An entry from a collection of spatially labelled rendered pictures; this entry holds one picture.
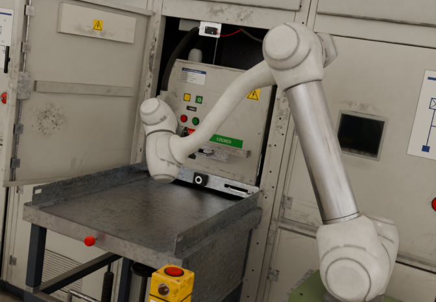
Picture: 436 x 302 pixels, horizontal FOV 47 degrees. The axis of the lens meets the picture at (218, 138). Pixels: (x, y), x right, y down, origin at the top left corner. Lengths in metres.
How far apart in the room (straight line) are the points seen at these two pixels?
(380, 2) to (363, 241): 0.94
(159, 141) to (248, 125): 0.56
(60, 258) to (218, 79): 1.24
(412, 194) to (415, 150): 0.16
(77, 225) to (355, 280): 0.87
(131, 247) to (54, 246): 1.18
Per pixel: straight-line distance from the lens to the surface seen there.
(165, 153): 1.62
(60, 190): 1.87
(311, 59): 1.34
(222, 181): 2.16
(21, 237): 2.85
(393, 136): 1.90
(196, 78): 2.19
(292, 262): 2.07
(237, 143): 2.12
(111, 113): 2.21
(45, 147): 2.07
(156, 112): 1.67
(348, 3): 1.94
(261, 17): 2.04
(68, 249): 2.65
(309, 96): 1.34
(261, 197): 2.07
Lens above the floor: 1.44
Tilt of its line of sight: 9 degrees down
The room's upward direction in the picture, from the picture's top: 9 degrees clockwise
